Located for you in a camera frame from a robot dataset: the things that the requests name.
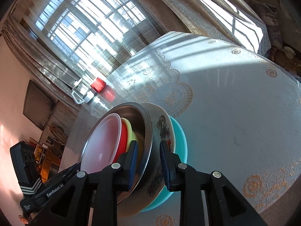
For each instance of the grey patterned curtain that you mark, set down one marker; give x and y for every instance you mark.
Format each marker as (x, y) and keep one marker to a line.
(42, 70)
(211, 11)

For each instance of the teal plastic plate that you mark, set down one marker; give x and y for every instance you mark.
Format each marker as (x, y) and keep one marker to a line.
(180, 141)

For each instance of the wooden rack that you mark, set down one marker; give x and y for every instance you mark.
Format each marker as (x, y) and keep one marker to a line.
(56, 133)

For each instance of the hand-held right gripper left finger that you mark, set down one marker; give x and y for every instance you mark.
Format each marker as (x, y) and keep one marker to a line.
(132, 162)

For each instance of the red plastic bowl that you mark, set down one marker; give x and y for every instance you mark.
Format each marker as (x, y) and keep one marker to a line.
(103, 141)

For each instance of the sheer white curtain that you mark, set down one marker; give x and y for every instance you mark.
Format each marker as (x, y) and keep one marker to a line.
(117, 47)

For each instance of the large white printed plate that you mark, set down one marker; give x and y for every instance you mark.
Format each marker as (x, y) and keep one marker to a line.
(162, 127)

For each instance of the white glass coffee press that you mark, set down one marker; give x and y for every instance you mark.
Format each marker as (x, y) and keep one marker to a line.
(82, 94)

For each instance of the wall television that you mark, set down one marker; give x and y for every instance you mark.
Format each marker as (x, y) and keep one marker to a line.
(37, 103)

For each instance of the orange wooden cabinet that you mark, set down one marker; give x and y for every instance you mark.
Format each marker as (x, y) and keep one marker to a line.
(50, 160)

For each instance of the barred window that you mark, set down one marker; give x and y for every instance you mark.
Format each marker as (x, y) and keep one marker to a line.
(94, 16)

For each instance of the white enamel pot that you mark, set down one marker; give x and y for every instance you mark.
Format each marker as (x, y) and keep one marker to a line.
(288, 52)

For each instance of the yellow plastic bowl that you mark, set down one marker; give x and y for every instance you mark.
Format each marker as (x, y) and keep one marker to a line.
(131, 134)

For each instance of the red mug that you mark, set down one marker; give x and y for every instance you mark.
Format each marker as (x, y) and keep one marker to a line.
(98, 84)

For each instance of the stainless steel bowl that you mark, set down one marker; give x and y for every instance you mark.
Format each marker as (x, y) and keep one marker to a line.
(145, 131)

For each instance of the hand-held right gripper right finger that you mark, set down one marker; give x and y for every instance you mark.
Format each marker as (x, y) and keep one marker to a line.
(165, 164)

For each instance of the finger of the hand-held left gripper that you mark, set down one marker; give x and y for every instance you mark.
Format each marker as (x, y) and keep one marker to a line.
(68, 170)

